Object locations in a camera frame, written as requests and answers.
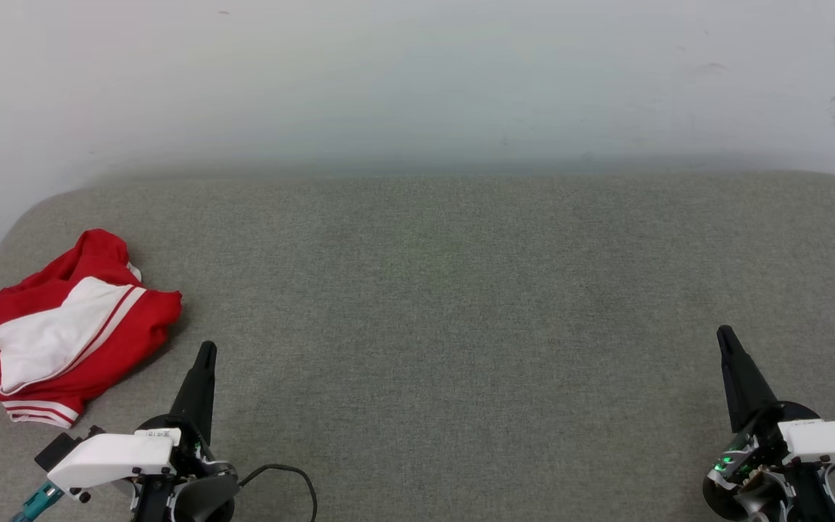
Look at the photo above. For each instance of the teal left camera connector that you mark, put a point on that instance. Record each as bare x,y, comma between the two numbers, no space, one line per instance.
37,502

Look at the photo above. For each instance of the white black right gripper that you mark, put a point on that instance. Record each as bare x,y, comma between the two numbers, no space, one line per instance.
831,442

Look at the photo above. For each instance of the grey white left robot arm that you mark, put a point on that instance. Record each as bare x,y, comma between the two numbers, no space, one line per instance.
211,496

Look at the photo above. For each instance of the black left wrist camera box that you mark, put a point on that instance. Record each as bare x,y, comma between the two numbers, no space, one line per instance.
56,449

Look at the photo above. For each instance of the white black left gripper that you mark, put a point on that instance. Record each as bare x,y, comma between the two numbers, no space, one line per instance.
113,457

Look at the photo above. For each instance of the grey fabric sofa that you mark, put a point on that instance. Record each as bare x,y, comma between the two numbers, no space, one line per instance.
461,326

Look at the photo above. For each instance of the red white basketball jersey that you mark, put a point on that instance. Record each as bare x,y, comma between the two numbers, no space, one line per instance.
62,333

